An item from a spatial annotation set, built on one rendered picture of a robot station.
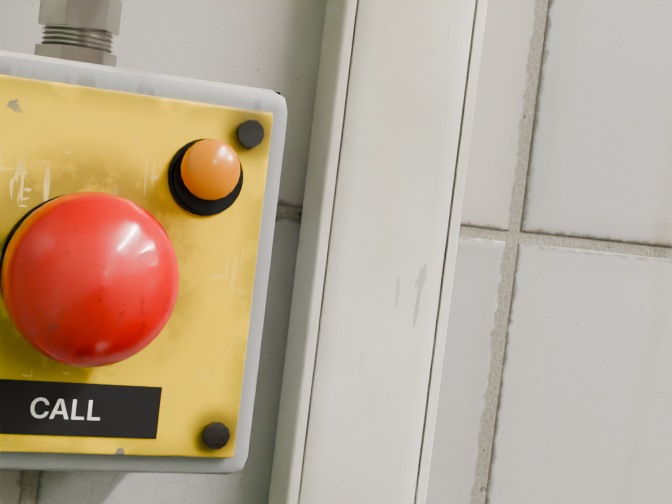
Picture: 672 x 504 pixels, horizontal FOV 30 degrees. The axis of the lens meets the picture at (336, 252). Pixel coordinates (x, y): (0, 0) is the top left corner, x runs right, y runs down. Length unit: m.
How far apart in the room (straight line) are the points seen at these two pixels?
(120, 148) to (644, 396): 0.24
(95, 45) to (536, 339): 0.19
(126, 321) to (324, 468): 0.13
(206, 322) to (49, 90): 0.07
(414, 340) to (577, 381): 0.08
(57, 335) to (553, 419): 0.22
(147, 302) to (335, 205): 0.11
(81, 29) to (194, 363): 0.09
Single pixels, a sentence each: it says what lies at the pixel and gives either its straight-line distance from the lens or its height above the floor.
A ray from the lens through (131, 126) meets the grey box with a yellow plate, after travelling 0.31.
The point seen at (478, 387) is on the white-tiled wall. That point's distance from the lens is 0.43.
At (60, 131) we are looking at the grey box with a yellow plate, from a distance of 0.30.
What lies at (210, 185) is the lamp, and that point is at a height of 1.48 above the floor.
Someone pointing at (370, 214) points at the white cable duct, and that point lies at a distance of 0.39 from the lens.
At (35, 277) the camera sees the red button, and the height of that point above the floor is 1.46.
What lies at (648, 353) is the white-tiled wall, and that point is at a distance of 0.47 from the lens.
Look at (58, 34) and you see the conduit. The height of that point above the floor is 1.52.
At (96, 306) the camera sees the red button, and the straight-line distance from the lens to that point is 0.28.
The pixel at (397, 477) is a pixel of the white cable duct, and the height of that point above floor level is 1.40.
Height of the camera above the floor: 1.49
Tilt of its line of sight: 3 degrees down
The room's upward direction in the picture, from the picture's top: 7 degrees clockwise
